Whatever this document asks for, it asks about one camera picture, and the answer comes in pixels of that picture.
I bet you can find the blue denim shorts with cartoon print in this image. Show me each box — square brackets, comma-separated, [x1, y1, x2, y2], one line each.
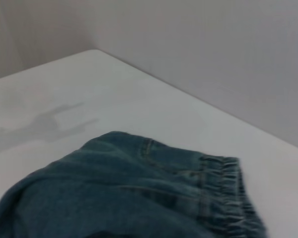
[0, 130, 270, 238]

